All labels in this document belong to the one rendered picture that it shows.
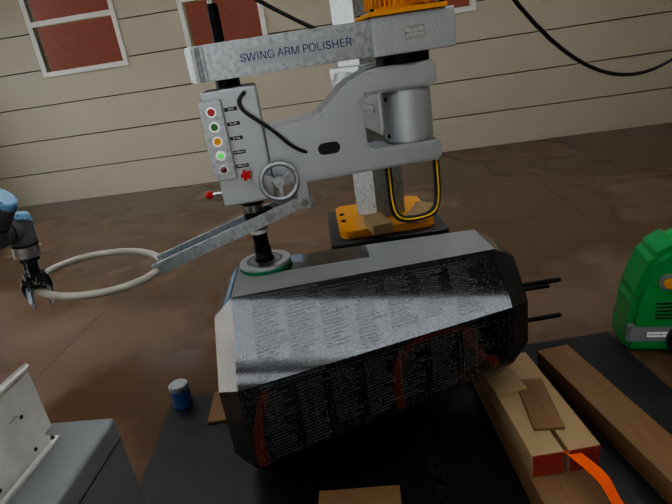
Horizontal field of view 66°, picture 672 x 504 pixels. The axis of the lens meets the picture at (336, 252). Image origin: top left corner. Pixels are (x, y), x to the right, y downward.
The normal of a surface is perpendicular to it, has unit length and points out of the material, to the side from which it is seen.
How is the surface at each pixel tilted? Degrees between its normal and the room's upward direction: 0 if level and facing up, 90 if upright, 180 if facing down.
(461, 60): 90
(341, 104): 90
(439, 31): 90
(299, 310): 45
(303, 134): 90
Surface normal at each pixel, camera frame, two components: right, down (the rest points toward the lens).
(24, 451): 0.99, -0.10
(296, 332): -0.01, -0.41
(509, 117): -0.06, 0.37
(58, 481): -0.15, -0.92
